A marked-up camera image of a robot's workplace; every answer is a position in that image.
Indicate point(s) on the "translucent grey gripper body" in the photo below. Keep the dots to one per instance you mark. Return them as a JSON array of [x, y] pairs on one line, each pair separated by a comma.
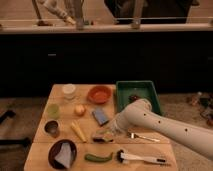
[[114, 128]]

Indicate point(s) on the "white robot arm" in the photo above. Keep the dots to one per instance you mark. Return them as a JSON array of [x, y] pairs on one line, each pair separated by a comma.
[[139, 113]]

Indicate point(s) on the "dark object in tray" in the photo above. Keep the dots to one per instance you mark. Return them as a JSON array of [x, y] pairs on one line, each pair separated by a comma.
[[133, 98]]

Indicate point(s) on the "blue sponge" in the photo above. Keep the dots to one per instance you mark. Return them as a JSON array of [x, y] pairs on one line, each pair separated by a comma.
[[100, 116]]

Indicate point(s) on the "orange bowl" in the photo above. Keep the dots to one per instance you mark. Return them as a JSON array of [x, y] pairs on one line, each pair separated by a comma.
[[99, 94]]

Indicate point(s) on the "green plastic tray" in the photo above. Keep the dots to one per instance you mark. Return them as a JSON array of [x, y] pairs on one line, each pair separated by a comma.
[[128, 91]]

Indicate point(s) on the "yellow onion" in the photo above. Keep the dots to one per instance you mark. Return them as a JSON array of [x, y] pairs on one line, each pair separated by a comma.
[[79, 110]]

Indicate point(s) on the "green cucumber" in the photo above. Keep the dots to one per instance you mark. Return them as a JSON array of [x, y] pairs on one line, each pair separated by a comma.
[[98, 159]]

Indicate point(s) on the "clear plastic cup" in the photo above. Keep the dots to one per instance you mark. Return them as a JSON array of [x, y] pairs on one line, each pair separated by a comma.
[[68, 91]]

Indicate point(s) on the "grey cloth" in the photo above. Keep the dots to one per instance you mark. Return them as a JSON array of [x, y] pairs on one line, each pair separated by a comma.
[[64, 156]]

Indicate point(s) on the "metal cup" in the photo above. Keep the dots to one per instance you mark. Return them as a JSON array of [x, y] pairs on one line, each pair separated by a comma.
[[52, 128]]

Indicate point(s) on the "white handled brush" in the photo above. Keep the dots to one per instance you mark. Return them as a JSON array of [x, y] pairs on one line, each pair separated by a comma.
[[122, 156]]

